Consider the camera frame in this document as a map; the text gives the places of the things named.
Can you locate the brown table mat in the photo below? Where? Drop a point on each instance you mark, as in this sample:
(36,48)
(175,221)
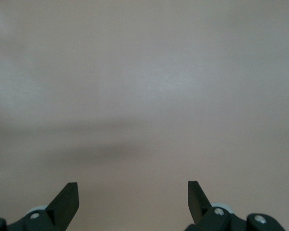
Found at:
(144,84)

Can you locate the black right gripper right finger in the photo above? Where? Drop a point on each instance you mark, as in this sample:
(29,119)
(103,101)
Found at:
(197,205)

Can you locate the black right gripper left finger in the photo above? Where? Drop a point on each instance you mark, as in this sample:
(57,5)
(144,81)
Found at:
(65,208)

